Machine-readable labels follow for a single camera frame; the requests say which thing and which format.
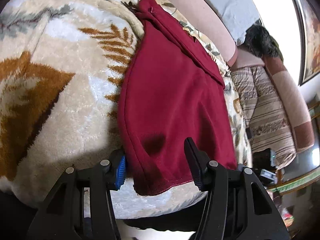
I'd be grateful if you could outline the brown striped quilt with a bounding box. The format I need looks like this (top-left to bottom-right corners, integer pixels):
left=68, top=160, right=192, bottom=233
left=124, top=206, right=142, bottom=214
left=231, top=66, right=297, bottom=169

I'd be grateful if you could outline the dark red garment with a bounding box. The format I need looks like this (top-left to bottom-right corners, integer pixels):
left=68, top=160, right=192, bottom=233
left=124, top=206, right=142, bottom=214
left=117, top=0, right=237, bottom=196

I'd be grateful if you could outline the light grey pillow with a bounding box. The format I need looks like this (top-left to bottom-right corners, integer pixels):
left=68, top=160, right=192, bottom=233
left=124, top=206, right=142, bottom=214
left=204, top=0, right=260, bottom=45

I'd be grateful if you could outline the dark furry cushion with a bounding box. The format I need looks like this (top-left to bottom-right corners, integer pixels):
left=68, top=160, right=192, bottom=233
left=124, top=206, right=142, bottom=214
left=243, top=24, right=284, bottom=61

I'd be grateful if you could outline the pink brown patch blanket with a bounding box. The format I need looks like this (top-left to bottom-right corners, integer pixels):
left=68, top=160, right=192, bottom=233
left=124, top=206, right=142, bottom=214
left=231, top=48, right=315, bottom=153

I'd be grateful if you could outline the beige leaf pattern fleece blanket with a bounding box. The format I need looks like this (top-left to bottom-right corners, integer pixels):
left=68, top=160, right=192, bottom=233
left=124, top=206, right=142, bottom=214
left=1, top=0, right=252, bottom=207

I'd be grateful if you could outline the pink long bolster pillow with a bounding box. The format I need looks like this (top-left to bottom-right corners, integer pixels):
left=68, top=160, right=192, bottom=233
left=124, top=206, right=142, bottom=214
left=169, top=0, right=238, bottom=67

